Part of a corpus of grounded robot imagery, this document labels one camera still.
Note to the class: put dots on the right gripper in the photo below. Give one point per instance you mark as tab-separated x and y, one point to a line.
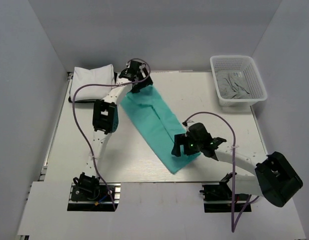
179	140

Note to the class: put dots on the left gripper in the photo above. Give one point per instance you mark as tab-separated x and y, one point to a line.
147	82

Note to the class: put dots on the teal t-shirt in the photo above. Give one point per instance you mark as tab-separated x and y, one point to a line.
157	124

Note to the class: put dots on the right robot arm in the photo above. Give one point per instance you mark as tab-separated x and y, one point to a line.
271	175

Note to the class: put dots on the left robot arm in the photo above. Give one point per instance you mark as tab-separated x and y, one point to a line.
105	117

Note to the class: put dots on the folded white t-shirt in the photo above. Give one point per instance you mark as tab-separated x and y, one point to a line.
104	75

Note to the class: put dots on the grey t-shirt in basket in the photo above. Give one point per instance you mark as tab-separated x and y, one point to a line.
232	85

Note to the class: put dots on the white plastic basket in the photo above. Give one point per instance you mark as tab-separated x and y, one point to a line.
245	65

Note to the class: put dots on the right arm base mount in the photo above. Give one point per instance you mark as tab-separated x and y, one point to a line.
217	198

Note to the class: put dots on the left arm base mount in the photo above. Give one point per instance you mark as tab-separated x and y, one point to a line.
82	201

